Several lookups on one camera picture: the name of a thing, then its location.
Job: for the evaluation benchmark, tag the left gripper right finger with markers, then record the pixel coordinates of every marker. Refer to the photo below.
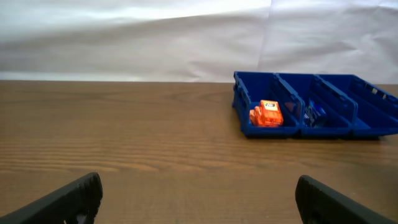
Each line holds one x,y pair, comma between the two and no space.
326,205

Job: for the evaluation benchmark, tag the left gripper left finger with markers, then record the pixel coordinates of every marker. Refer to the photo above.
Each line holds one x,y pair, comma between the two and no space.
62,202

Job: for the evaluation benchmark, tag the blue candy pack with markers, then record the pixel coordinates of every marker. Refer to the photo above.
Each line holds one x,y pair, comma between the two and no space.
320,113
308,116

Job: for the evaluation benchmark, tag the orange candy box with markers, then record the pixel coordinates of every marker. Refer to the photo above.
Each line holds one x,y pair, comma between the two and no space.
271,115
255,116

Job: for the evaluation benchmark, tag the blue tray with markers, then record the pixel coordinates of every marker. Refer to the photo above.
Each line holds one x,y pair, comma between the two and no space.
342,124

